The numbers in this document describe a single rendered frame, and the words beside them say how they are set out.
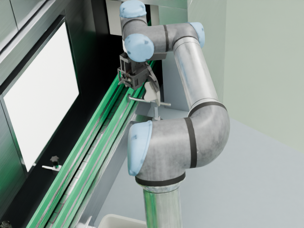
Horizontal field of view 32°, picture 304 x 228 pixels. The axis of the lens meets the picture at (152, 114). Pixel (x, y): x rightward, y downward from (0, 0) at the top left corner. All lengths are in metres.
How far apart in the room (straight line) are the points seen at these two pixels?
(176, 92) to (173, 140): 1.03
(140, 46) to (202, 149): 0.40
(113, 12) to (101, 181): 0.72
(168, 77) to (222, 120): 0.94
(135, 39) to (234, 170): 0.76
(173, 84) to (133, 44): 0.74
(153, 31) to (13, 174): 0.60
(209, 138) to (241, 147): 0.92
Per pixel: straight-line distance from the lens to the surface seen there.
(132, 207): 1.89
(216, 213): 1.86
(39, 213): 1.67
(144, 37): 1.44
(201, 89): 1.28
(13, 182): 1.67
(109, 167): 1.88
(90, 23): 2.06
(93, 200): 1.80
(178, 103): 2.20
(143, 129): 1.16
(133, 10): 1.51
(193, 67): 1.34
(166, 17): 1.97
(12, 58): 1.55
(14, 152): 1.63
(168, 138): 1.14
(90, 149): 1.91
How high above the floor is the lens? 2.23
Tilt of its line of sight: 42 degrees down
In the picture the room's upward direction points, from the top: 5 degrees counter-clockwise
